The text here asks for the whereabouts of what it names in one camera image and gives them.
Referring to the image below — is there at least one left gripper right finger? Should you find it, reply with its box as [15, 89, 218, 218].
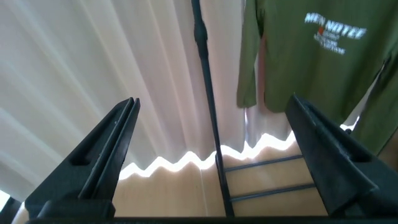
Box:
[285, 95, 398, 218]

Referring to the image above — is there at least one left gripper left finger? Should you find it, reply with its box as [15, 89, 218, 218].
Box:
[24, 97, 141, 218]

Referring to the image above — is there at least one green long-sleeved shirt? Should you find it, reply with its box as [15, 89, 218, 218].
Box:
[236, 0, 398, 156]

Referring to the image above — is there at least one black clothes rack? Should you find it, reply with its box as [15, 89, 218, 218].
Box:
[190, 0, 354, 218]

